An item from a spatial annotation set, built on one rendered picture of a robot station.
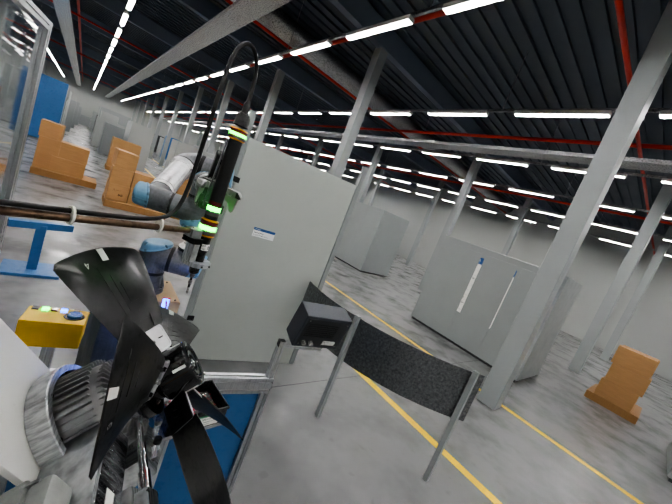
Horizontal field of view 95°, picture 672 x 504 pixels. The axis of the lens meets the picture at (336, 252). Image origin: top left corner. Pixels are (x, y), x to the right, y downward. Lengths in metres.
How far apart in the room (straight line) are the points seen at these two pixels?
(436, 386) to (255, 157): 2.30
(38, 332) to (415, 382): 2.22
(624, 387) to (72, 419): 8.30
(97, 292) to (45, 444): 0.30
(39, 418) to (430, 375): 2.26
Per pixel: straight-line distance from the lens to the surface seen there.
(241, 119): 0.85
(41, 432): 0.88
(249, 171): 2.71
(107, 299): 0.89
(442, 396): 2.72
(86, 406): 0.89
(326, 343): 1.61
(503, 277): 6.67
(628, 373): 8.41
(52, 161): 10.00
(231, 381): 1.56
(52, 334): 1.35
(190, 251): 0.86
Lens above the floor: 1.72
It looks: 8 degrees down
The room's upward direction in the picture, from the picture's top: 21 degrees clockwise
